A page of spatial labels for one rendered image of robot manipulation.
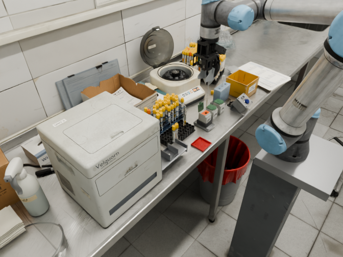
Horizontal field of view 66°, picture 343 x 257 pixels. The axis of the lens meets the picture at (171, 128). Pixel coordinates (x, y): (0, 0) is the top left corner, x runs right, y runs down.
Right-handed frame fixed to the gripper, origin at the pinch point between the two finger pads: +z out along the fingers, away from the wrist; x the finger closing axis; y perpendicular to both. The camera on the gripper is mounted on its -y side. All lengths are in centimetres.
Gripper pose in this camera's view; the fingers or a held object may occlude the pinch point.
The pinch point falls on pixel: (208, 81)
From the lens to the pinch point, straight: 116.7
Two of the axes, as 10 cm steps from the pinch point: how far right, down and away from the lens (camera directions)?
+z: 0.1, 7.7, 6.4
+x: 7.4, 4.2, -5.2
